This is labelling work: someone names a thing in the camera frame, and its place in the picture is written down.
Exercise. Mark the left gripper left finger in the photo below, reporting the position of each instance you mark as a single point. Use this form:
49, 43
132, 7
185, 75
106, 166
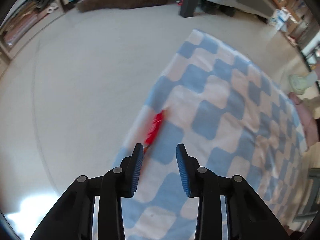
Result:
71, 217

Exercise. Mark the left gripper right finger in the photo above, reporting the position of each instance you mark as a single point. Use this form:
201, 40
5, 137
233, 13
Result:
248, 217

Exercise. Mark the red pen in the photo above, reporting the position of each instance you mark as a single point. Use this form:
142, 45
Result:
154, 129

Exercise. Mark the blue white checkered cloth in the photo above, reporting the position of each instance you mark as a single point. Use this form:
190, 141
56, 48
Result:
230, 116

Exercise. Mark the green slipper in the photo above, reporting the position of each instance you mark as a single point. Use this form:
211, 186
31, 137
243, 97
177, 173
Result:
300, 84

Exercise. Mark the white bedside cabinet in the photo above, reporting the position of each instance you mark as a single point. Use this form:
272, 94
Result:
25, 19

